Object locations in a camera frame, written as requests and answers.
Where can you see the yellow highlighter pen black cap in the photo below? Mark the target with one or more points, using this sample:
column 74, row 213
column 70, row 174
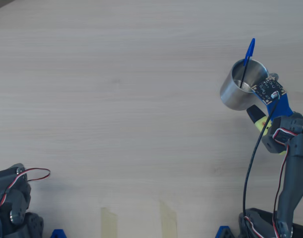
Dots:
column 255, row 114

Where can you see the dark gray left robot arm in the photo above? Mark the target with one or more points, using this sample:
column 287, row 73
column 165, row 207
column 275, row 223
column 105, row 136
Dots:
column 30, row 225

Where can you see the dark gray right robot arm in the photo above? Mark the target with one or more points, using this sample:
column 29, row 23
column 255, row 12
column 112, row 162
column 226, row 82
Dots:
column 293, row 168

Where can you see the silver metal cup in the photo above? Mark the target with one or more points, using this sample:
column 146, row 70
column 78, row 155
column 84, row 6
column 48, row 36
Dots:
column 230, row 94

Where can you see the blue ballpoint pen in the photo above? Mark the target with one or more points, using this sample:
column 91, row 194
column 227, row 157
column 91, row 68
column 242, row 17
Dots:
column 249, row 49

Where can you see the beige masking tape strip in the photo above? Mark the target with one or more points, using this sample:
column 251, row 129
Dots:
column 167, row 220
column 109, row 223

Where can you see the wrist camera board blue mount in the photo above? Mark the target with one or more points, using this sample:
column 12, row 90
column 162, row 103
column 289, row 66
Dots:
column 266, row 89

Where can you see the blue base plate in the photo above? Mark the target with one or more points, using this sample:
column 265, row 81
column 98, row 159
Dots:
column 58, row 234
column 224, row 233

